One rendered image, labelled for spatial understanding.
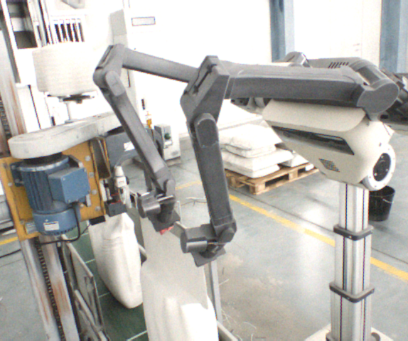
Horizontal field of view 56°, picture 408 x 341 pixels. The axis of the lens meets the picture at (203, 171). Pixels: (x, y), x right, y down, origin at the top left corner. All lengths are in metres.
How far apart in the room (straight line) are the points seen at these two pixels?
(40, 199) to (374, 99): 1.01
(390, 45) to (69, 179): 9.03
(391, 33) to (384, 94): 8.93
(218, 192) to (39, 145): 0.61
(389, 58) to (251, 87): 9.14
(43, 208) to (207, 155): 0.69
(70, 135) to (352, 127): 0.86
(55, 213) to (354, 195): 1.01
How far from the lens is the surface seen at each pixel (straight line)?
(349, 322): 1.68
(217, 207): 0.94
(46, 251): 1.67
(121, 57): 1.16
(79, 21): 4.37
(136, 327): 2.02
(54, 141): 1.27
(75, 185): 1.27
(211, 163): 0.82
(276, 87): 0.76
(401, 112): 0.99
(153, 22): 5.43
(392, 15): 9.80
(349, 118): 1.11
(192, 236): 1.02
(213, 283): 1.88
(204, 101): 0.70
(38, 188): 1.32
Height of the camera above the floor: 1.64
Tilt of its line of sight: 18 degrees down
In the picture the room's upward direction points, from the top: 6 degrees counter-clockwise
